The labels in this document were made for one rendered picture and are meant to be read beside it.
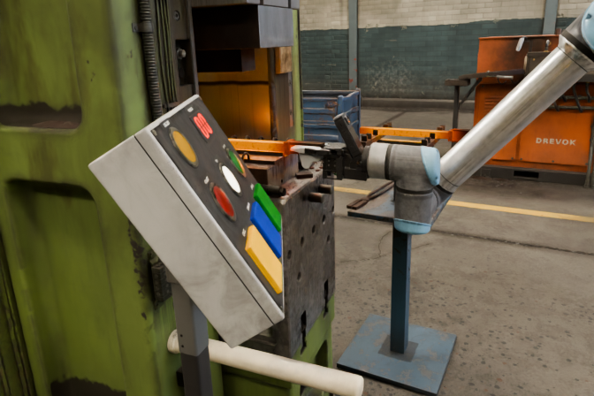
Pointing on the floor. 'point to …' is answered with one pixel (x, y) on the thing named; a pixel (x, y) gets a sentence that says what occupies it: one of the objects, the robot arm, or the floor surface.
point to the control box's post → (192, 344)
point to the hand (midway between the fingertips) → (296, 145)
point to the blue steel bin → (323, 118)
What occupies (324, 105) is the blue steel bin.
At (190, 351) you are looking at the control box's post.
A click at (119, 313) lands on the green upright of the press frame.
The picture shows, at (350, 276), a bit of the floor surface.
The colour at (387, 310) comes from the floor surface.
